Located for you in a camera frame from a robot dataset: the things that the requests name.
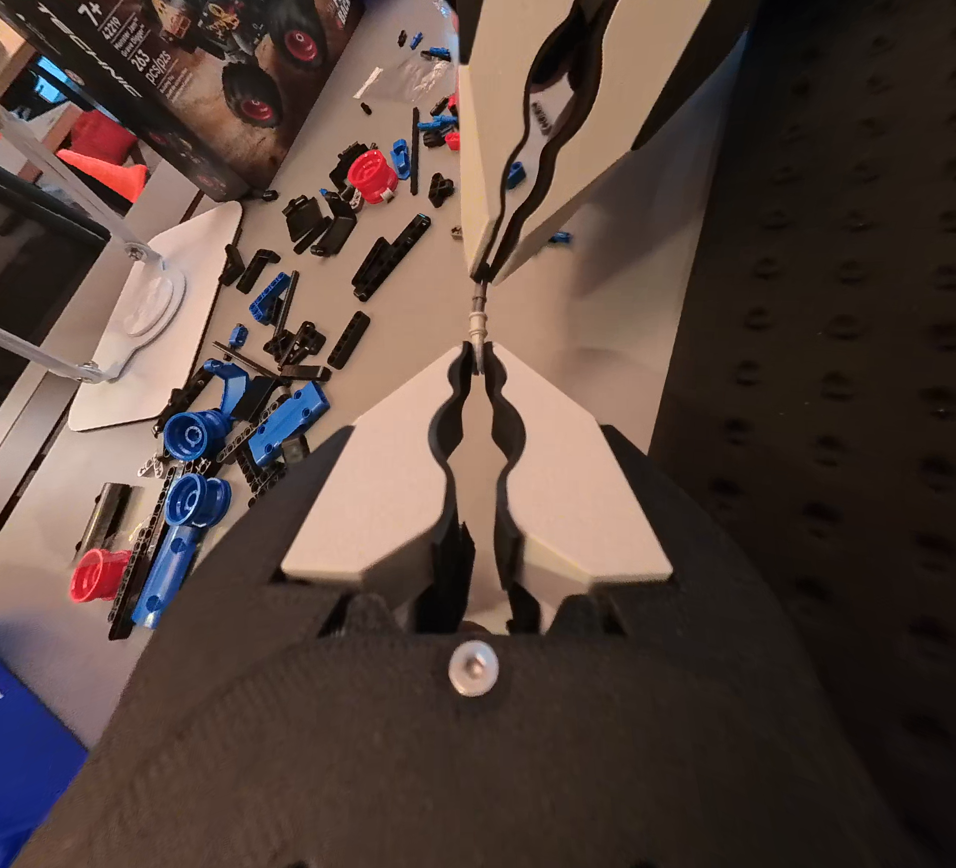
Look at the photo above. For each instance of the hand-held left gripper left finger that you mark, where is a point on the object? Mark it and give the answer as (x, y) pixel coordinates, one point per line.
(358, 509)

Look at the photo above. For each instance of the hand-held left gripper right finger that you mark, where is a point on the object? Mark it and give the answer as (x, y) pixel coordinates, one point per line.
(590, 509)

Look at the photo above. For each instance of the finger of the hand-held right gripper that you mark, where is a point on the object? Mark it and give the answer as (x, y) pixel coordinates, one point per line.
(650, 61)
(500, 61)

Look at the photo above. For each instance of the cluster of blue black pins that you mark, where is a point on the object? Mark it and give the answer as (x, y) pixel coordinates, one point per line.
(439, 51)

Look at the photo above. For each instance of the clear plastic bag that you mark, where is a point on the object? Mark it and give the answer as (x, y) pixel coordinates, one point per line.
(403, 84)

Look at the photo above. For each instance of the grey black long pin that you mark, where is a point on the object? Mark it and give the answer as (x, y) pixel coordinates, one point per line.
(479, 319)

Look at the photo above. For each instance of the grey desk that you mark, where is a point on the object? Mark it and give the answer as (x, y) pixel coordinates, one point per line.
(612, 330)

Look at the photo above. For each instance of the blue flat panel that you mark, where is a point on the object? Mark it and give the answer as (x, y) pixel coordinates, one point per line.
(291, 423)

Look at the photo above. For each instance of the blue short connector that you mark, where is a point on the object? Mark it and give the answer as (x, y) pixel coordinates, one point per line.
(237, 337)
(516, 177)

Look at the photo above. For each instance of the long black axle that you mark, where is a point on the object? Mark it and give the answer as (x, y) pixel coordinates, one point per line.
(243, 360)
(414, 151)

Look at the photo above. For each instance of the grey long holed beam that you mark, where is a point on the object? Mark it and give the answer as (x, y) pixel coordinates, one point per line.
(250, 427)

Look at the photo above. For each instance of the blue curved panel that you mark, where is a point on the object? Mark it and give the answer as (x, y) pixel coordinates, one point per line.
(168, 577)
(401, 158)

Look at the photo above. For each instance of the black tee connector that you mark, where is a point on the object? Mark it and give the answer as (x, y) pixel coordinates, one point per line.
(441, 190)

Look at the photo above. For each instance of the black flat plate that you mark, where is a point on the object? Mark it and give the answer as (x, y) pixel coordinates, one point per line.
(305, 373)

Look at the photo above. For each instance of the black square panel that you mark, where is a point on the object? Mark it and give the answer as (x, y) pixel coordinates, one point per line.
(336, 229)
(302, 216)
(263, 397)

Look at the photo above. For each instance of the blue wheel rim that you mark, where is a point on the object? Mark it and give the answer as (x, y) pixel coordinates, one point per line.
(194, 435)
(196, 500)

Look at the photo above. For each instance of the black five-hole beam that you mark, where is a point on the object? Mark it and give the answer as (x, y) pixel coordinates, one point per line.
(349, 340)

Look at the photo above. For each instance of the red wheel rim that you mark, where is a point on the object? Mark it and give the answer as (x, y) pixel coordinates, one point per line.
(370, 177)

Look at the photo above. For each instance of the black three-hole connector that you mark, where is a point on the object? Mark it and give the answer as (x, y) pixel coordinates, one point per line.
(308, 339)

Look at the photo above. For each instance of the black bent connector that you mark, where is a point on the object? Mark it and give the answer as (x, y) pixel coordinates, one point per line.
(278, 347)

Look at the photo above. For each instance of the long black holed beam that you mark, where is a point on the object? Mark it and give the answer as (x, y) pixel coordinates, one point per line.
(146, 554)
(407, 244)

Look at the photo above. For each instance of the black beam with connector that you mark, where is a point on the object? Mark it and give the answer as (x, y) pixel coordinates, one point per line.
(183, 401)

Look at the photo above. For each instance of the medium black axle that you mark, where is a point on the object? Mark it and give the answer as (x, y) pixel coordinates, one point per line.
(286, 311)

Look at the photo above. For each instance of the blue angled beam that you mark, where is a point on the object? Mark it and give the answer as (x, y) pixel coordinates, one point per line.
(267, 300)

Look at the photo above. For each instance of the black curved panel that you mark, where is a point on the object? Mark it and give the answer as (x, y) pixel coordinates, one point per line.
(104, 517)

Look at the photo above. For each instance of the short black holed beam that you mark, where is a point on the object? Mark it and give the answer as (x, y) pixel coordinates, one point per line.
(314, 234)

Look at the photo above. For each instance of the red translucent rim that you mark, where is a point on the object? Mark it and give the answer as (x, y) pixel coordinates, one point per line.
(97, 577)

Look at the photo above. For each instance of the white book stand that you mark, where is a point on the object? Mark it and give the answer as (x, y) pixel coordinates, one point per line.
(187, 270)

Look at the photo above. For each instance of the toy truck set box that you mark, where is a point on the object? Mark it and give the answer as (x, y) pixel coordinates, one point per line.
(149, 24)

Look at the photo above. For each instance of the orange red object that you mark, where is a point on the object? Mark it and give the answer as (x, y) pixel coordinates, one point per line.
(104, 162)

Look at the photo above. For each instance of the blue storage bin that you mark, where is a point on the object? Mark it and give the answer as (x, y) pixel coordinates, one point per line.
(30, 771)

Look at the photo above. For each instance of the black open frame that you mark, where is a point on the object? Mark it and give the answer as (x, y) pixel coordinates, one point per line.
(261, 476)

